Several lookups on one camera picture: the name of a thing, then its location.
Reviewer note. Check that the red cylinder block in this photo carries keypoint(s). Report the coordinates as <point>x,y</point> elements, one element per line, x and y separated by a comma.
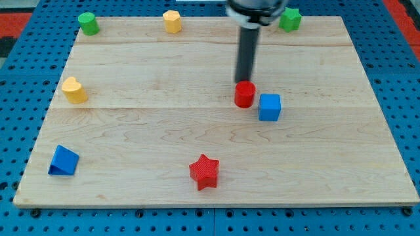
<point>244,94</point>

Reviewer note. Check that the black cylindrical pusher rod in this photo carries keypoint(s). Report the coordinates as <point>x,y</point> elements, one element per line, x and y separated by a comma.
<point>247,46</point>

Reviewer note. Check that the red star block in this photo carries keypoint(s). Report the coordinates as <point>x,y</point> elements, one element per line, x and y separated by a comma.
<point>205,172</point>

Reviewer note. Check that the blue cube block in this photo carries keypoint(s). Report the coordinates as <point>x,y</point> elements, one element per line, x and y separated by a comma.
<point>269,107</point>

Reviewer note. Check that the wooden board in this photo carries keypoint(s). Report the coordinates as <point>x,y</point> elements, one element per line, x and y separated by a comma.
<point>158,100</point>

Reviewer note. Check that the yellow hexagon block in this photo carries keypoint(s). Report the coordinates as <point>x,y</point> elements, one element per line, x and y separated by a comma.
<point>172,21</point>

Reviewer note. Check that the green star block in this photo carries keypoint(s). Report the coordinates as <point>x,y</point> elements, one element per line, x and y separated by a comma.
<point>290,19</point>

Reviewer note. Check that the yellow heart block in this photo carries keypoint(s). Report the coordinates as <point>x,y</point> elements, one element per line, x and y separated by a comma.
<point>74,91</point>

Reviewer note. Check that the blue triangular prism block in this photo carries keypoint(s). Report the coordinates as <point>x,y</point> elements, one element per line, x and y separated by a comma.
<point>64,162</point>

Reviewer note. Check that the green cylinder block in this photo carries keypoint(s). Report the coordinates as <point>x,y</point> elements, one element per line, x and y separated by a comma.
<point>88,23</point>

